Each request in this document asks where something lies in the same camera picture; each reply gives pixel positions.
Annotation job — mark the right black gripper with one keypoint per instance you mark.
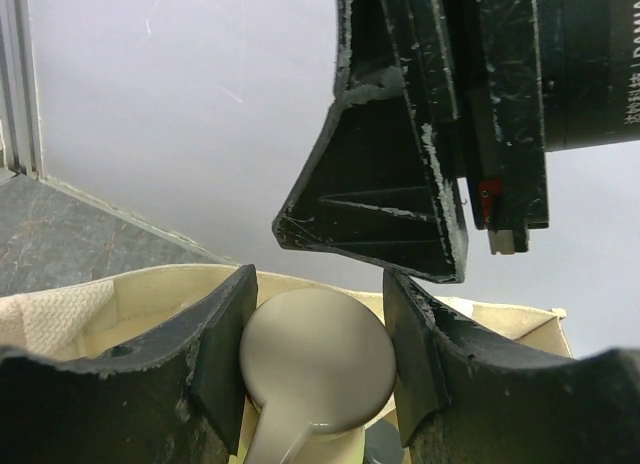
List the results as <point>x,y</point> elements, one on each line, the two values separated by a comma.
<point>380,184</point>

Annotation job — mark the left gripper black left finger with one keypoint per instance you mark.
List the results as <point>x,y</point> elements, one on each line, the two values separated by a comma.
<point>174,394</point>

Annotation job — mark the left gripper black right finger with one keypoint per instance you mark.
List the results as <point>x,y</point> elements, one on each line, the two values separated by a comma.
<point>465,394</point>

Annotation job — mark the clear square bottle back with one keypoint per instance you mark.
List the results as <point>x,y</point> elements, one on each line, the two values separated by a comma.
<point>382,444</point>

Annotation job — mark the beige canvas tote bag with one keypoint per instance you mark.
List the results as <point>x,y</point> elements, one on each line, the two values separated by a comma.
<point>83,319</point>

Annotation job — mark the green bottle beige flip cap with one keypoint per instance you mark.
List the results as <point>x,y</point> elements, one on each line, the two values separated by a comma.
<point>318,364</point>

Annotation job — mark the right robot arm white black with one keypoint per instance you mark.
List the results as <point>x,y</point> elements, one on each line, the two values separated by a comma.
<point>590,78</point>

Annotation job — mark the left aluminium frame post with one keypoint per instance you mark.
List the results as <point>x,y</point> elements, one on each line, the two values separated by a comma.
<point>20,120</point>

